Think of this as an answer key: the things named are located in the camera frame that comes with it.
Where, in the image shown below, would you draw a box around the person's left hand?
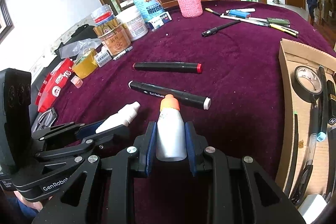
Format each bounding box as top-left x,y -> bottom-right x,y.
14,191 -> 44,211

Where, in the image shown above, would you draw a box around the eyeglasses in case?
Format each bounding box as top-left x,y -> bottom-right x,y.
31,107 -> 58,133

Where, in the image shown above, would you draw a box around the clear plastic small case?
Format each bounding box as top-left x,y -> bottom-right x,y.
71,75 -> 83,89

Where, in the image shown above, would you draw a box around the black gel pen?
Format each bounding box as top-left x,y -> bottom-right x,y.
290,101 -> 319,206

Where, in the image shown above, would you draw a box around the green pen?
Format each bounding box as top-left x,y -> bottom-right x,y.
267,18 -> 290,26

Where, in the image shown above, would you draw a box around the white plastic jar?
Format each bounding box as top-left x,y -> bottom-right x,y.
116,5 -> 148,42

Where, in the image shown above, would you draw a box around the black marker red caps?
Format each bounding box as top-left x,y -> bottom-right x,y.
133,62 -> 203,74

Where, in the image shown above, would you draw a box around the black marker green caps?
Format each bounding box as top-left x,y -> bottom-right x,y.
284,113 -> 299,197

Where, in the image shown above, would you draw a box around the orange tea tin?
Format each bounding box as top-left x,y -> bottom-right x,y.
98,24 -> 131,56

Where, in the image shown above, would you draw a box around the cardboard box tray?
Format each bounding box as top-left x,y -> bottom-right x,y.
276,38 -> 335,196

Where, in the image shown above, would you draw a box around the blue lighter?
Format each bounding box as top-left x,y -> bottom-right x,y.
227,10 -> 251,19

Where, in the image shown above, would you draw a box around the black electrical tape roll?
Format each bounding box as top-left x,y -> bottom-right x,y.
291,66 -> 322,103

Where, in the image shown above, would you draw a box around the blue whiteboard marker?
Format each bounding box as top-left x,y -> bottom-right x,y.
113,46 -> 133,61

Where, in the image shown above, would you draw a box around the blue white small box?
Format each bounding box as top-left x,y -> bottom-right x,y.
147,11 -> 172,32

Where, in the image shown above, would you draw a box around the white power adapter small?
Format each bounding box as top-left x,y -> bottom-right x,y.
298,194 -> 327,219

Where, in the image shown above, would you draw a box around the white small bottle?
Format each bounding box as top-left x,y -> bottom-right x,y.
96,101 -> 141,134

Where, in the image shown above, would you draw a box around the blue label tall bottle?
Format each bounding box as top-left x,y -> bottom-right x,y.
133,0 -> 165,23

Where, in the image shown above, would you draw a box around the black pen on table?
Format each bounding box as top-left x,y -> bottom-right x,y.
202,20 -> 241,38

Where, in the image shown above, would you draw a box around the black marker teal caps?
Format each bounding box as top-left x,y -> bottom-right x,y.
317,66 -> 329,142

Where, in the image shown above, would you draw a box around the red paper packet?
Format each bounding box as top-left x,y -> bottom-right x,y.
35,58 -> 74,113

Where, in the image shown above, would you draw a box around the orange cap glue bottle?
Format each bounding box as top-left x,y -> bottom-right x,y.
156,94 -> 187,162

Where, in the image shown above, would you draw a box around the yellow packing tape roll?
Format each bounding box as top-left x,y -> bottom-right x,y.
72,48 -> 98,79

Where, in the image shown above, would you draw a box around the small white barcode box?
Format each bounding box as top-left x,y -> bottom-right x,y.
94,51 -> 112,68

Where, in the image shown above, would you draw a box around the white chalk stick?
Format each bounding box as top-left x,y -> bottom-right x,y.
226,8 -> 256,13

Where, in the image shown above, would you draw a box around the black marker white caps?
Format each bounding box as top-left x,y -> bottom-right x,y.
128,80 -> 211,110

